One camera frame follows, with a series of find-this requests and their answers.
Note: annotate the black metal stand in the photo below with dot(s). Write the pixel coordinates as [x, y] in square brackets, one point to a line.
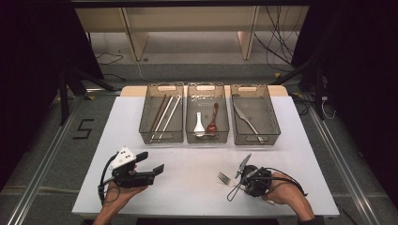
[64, 103]
[319, 93]

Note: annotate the light wooden desk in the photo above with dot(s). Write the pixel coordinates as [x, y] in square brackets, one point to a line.
[187, 18]

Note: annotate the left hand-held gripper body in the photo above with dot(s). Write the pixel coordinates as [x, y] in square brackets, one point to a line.
[131, 178]

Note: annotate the person's left hand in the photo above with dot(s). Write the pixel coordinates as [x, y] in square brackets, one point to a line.
[119, 195]

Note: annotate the white spoon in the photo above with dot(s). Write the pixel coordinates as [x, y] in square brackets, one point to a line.
[199, 128]

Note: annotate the dark curtain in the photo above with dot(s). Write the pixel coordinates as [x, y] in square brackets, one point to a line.
[359, 62]
[31, 62]

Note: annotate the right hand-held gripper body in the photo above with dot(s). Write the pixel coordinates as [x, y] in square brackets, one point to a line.
[258, 182]

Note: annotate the grey transparent plastic bin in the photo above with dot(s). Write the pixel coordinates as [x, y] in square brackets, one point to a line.
[206, 115]
[162, 115]
[255, 117]

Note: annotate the reddish-brown spoon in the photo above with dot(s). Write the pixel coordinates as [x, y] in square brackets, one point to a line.
[212, 126]

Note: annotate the silver table knife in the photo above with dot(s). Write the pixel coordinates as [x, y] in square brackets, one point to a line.
[247, 120]

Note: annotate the aluminium floor rail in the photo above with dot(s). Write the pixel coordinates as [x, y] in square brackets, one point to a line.
[347, 175]
[40, 175]

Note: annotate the silver fork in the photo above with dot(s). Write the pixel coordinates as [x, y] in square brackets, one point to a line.
[224, 178]

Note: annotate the person's right hand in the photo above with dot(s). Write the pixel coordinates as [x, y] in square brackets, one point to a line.
[286, 192]

